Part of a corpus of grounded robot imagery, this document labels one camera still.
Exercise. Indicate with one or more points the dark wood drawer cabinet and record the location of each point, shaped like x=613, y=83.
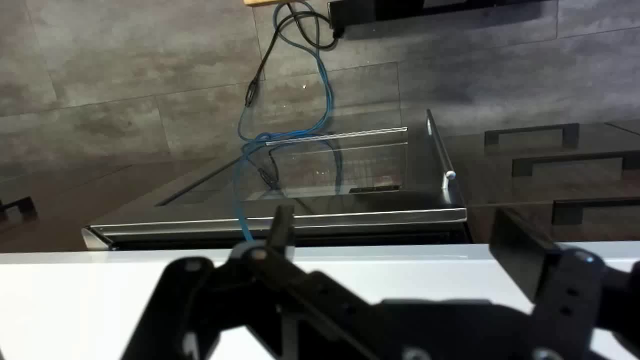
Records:
x=566, y=181

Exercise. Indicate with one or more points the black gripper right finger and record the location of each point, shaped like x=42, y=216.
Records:
x=573, y=292

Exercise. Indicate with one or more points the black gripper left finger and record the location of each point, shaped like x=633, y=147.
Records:
x=201, y=301

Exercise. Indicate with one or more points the black flat floor base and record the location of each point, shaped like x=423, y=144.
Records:
x=427, y=11

